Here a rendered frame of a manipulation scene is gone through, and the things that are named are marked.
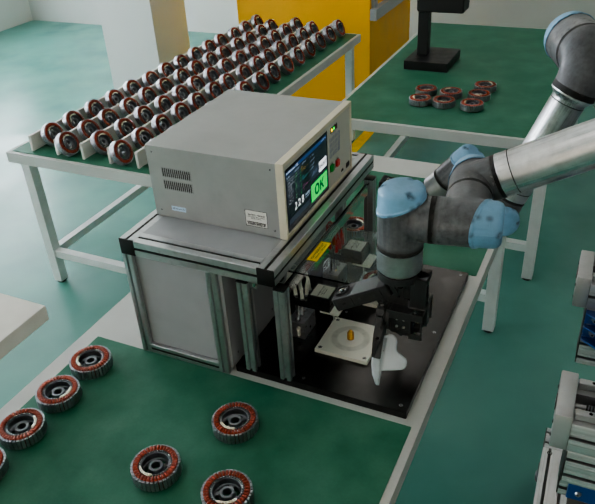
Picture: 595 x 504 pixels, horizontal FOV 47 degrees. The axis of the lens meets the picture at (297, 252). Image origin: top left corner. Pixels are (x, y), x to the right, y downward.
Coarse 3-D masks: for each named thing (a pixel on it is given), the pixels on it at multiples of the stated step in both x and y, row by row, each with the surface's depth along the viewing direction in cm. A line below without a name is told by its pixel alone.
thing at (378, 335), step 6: (378, 318) 116; (378, 324) 116; (384, 324) 116; (378, 330) 115; (384, 330) 116; (378, 336) 115; (372, 342) 116; (378, 342) 116; (372, 348) 116; (378, 348) 116; (372, 354) 117; (378, 354) 117
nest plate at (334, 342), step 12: (336, 324) 194; (348, 324) 193; (360, 324) 193; (324, 336) 189; (336, 336) 189; (360, 336) 188; (372, 336) 188; (324, 348) 185; (336, 348) 185; (348, 348) 185; (360, 348) 184; (348, 360) 182; (360, 360) 180
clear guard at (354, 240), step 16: (320, 240) 178; (336, 240) 177; (352, 240) 177; (368, 240) 177; (304, 256) 172; (336, 256) 171; (352, 256) 171; (368, 256) 170; (304, 272) 166; (320, 272) 165; (336, 272) 165; (352, 272) 165; (368, 272) 164
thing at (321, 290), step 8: (304, 288) 189; (312, 288) 189; (320, 288) 185; (328, 288) 184; (336, 288) 184; (296, 296) 186; (304, 296) 186; (312, 296) 182; (320, 296) 182; (328, 296) 181; (296, 304) 185; (304, 304) 184; (312, 304) 183; (320, 304) 182; (328, 304) 181; (296, 312) 188; (320, 312) 184; (328, 312) 182; (336, 312) 182
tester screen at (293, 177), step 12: (324, 144) 179; (312, 156) 174; (324, 156) 181; (300, 168) 168; (312, 168) 175; (324, 168) 182; (288, 180) 163; (300, 180) 169; (312, 180) 176; (288, 192) 164; (300, 192) 171; (288, 204) 166; (288, 216) 167; (300, 216) 174
